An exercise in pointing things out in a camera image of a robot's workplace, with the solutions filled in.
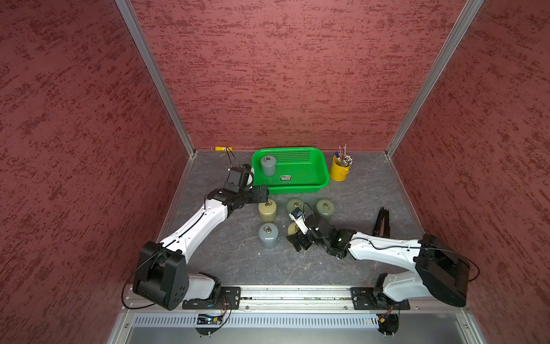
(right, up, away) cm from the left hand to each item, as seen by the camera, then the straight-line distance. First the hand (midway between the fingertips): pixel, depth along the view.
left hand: (258, 196), depth 85 cm
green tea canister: (+15, -4, +4) cm, 16 cm away
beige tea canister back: (+14, -12, -4) cm, 19 cm away
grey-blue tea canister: (+3, +13, +21) cm, 25 cm away
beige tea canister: (+4, -7, +3) cm, 8 cm away
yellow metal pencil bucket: (+38, +9, +18) cm, 43 cm away
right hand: (+16, -15, -1) cm, 22 cm away
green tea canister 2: (+28, -5, +3) cm, 29 cm away
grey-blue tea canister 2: (+5, -15, -4) cm, 16 cm away
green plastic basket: (+19, +11, +28) cm, 36 cm away
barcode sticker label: (+12, +7, +24) cm, 28 cm away
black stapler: (+54, -14, +6) cm, 56 cm away
